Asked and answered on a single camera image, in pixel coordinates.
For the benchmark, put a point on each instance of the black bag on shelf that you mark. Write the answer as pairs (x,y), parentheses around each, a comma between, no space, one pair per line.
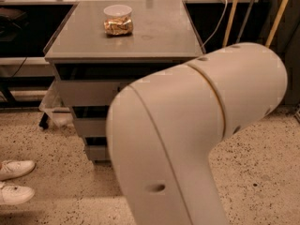
(12,22)

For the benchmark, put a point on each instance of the white sneaker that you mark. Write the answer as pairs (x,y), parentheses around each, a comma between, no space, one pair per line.
(11,194)
(11,169)

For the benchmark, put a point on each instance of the lower white sneaker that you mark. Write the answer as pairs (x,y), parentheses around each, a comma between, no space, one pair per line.
(11,194)

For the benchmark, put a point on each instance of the clear plastic bin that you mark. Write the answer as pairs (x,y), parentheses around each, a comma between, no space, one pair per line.
(54,107)

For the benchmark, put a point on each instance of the upper white sneaker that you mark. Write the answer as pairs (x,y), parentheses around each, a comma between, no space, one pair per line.
(11,169)

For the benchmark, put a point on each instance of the grey top drawer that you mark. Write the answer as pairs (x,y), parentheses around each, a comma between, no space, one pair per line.
(89,93)

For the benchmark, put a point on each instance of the grey bottom drawer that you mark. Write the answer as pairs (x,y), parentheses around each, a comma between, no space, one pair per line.
(97,153)

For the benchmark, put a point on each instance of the grey drawer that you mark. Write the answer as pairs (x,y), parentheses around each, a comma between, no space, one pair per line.
(97,153)
(90,127)
(89,93)

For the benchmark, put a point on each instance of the yellow wooden hand cart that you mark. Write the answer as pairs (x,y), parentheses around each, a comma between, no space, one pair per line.
(273,29)

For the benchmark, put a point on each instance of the grey metal drawer cabinet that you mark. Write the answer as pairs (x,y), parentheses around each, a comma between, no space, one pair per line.
(163,36)

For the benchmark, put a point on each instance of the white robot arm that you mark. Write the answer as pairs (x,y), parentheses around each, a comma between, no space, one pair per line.
(161,129)

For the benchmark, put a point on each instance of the clear jar of snacks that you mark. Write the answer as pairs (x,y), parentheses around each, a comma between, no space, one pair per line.
(118,20)

